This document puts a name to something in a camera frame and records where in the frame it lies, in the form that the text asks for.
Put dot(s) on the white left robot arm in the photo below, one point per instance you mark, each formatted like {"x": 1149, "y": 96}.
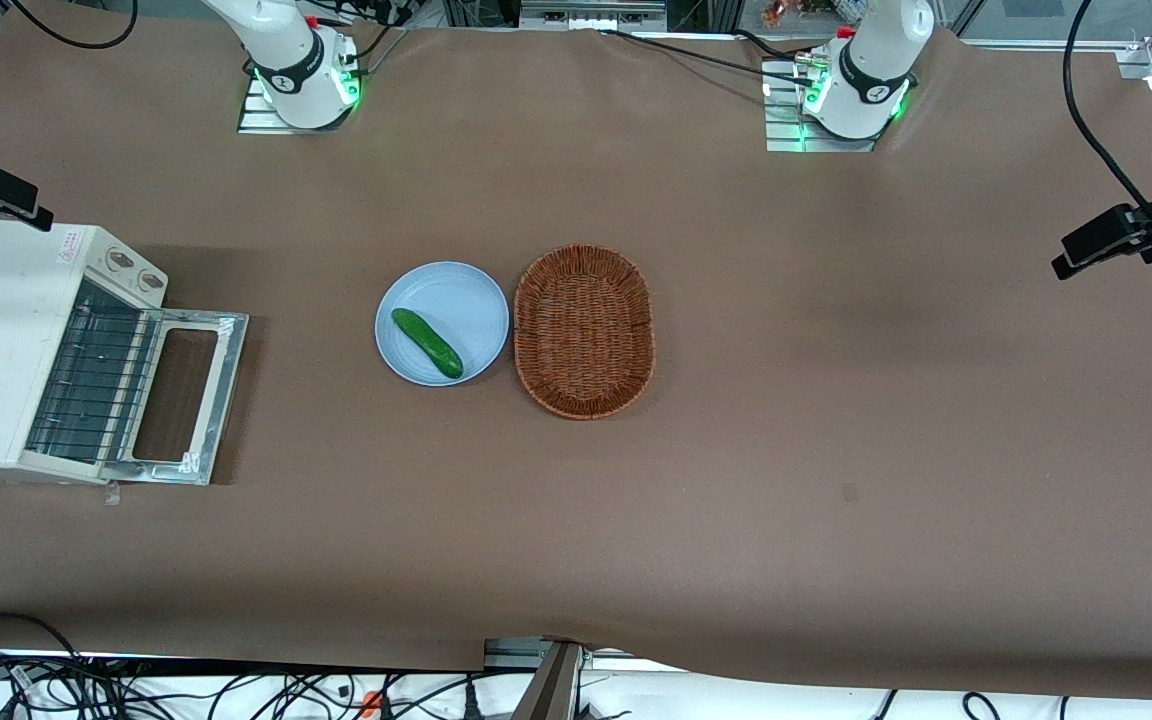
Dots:
{"x": 881, "y": 50}

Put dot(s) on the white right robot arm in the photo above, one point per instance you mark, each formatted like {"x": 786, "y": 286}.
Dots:
{"x": 286, "y": 40}

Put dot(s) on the beige oven knob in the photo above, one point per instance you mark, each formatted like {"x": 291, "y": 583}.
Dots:
{"x": 148, "y": 282}
{"x": 119, "y": 260}

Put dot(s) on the pink warning sticker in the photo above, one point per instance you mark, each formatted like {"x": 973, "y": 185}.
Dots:
{"x": 69, "y": 246}

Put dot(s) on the green cucumber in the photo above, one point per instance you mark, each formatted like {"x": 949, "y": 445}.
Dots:
{"x": 426, "y": 342}

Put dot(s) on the light blue plate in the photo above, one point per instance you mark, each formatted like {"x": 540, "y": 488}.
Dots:
{"x": 456, "y": 300}

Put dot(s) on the brown wicker basket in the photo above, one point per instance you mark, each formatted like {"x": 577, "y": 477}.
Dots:
{"x": 584, "y": 330}

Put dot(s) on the grey metal box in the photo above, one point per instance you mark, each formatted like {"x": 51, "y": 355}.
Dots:
{"x": 591, "y": 12}

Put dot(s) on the small clear plastic bracket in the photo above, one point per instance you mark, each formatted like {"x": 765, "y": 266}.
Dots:
{"x": 113, "y": 492}

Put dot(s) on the aluminium frame beam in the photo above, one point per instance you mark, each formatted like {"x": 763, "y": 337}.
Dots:
{"x": 551, "y": 690}

